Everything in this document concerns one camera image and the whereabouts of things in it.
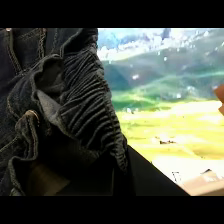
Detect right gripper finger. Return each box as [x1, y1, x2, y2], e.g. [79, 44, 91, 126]
[127, 145, 190, 196]

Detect dark blue jeans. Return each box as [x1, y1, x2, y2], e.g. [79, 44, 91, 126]
[0, 28, 130, 196]

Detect red garment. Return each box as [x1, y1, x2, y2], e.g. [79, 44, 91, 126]
[213, 83, 224, 116]

